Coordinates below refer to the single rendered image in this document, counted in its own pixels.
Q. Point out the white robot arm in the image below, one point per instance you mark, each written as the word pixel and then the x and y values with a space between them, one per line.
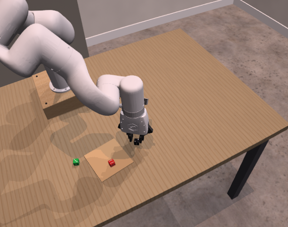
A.
pixel 45 36

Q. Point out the red die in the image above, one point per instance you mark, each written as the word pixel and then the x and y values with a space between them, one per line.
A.
pixel 111 163

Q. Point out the green die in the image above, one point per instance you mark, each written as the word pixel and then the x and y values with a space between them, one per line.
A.
pixel 76 162

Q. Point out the black die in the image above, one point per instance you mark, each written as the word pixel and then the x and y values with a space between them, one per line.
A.
pixel 136 142

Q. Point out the tan flat mat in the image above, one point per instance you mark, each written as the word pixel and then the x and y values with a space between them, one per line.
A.
pixel 98 159

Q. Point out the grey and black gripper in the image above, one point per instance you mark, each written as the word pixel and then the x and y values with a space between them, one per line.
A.
pixel 139 125

